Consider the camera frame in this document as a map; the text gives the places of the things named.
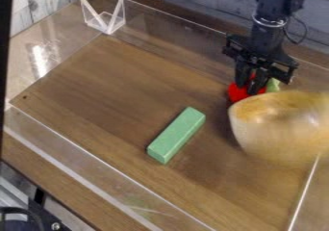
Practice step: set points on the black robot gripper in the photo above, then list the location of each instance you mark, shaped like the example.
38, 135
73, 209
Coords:
275, 65

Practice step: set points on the red plush toy green leaf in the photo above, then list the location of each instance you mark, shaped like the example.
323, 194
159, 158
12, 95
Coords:
238, 94

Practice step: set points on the wooden bowl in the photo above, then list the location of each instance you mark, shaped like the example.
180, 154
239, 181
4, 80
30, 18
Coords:
283, 126

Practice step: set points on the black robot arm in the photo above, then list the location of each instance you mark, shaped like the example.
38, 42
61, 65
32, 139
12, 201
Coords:
271, 18

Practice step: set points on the green rectangular block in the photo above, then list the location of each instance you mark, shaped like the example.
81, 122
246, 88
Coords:
172, 139

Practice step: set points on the clear acrylic corner bracket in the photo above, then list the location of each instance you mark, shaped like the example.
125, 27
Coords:
106, 22

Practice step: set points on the clear acrylic enclosure wall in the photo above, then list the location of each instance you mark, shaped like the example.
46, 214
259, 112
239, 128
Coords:
92, 96

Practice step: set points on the black clamp with cable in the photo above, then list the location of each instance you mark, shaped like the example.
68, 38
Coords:
29, 216

